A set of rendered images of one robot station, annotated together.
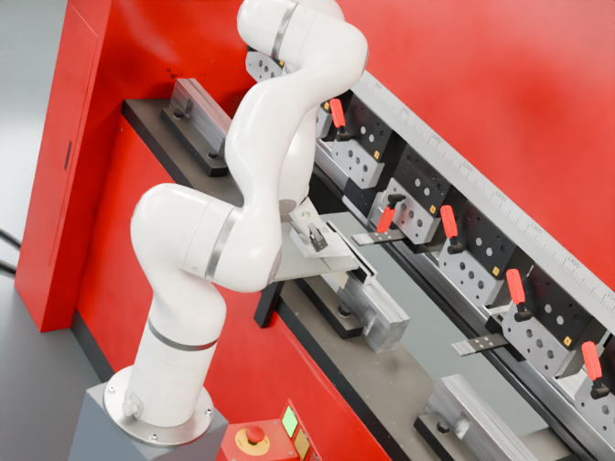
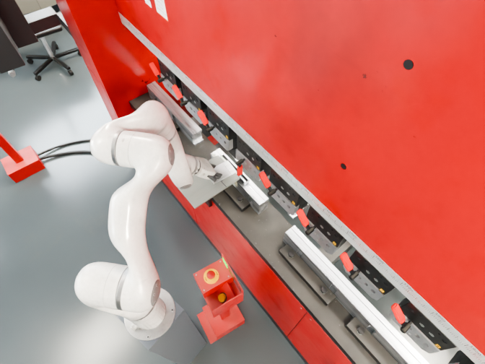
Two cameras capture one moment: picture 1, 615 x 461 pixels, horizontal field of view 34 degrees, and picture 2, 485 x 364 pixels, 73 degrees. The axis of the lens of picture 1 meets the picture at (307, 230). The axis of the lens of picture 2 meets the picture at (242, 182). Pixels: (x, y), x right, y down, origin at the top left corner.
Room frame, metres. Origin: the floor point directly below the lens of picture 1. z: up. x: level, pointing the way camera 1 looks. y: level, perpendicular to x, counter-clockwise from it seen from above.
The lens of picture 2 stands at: (1.04, -0.23, 2.31)
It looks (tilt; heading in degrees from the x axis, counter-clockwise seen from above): 57 degrees down; 6
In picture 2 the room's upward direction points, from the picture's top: 1 degrees clockwise
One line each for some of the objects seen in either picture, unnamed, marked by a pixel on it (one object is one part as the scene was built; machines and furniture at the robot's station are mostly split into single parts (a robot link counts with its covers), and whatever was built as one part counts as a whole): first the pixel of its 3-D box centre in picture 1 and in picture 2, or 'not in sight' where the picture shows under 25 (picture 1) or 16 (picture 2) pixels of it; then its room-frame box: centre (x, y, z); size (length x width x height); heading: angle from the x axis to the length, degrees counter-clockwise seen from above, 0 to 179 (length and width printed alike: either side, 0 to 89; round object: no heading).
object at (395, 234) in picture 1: (397, 232); not in sight; (2.09, -0.21, 1.01); 0.26 x 0.12 x 0.05; 135
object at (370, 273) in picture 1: (346, 251); (234, 168); (1.96, -0.10, 0.99); 0.20 x 0.03 x 0.03; 45
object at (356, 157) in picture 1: (373, 142); (226, 126); (2.00, -0.07, 1.26); 0.15 x 0.09 x 0.17; 45
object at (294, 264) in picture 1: (291, 249); (206, 180); (1.87, 0.02, 1.00); 0.26 x 0.18 x 0.01; 135
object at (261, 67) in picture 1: (281, 53); (175, 76); (2.28, 0.21, 1.26); 0.15 x 0.09 x 0.17; 45
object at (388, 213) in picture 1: (390, 213); (240, 167); (1.82, -0.15, 1.20); 0.04 x 0.02 x 0.10; 135
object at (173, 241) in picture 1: (182, 261); (116, 290); (1.26, 0.16, 1.30); 0.19 x 0.12 x 0.24; 87
